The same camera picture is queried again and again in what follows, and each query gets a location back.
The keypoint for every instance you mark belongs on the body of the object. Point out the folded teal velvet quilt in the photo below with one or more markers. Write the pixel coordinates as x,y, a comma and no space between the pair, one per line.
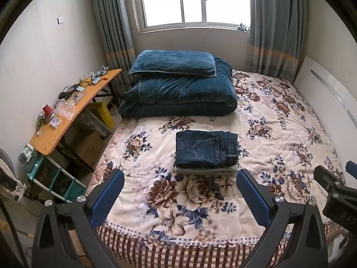
181,95

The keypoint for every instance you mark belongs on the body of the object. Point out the clear plastic bag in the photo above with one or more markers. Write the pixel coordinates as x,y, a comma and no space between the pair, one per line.
65,107

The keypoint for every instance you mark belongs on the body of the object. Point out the teal velvet pillow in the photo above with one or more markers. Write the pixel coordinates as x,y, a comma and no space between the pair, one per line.
173,62

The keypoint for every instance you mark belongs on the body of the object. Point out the white headboard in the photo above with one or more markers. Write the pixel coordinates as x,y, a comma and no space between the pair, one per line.
329,89

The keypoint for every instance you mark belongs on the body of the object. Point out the wooden desk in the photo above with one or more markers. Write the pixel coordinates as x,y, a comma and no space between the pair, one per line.
81,106

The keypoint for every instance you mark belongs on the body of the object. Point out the small clear box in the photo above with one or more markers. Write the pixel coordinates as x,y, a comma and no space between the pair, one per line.
55,122

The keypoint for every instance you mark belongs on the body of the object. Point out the window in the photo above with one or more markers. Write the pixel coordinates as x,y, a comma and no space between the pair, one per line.
192,0

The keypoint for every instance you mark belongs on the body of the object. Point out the yellow box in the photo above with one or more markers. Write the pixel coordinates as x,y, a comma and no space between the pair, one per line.
103,115

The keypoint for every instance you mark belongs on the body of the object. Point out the grey-green curtain with orange band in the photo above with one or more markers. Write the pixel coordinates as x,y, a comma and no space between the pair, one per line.
114,25
276,33

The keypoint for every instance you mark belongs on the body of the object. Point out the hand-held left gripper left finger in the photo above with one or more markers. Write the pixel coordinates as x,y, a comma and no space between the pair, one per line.
107,195

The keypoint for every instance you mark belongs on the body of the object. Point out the red paper cup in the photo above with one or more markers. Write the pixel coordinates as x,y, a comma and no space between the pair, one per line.
48,110

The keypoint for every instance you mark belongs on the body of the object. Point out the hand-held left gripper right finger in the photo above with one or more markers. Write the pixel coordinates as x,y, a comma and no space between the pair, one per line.
252,198

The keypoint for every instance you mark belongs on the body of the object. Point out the floral blanket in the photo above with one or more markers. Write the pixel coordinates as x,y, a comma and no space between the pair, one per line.
279,134

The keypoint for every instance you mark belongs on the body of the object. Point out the small cloth on windowsill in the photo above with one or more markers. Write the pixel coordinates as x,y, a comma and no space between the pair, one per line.
242,27

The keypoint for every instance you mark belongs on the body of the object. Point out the cardboard box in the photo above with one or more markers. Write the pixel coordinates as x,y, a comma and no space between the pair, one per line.
86,148

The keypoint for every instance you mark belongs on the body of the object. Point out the folded grey pants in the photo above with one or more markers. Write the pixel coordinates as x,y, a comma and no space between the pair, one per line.
195,172

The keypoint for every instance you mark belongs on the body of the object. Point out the teal storage rack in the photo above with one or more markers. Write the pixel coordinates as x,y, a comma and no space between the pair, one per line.
39,170

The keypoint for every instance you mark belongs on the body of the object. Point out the blue denim pants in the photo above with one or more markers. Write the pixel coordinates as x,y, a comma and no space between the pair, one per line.
203,150

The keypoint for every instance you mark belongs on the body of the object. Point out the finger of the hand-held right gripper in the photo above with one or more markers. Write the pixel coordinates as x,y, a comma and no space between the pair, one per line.
326,177
352,169

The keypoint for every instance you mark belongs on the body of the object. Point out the white wall socket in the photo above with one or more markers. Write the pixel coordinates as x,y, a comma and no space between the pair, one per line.
60,19

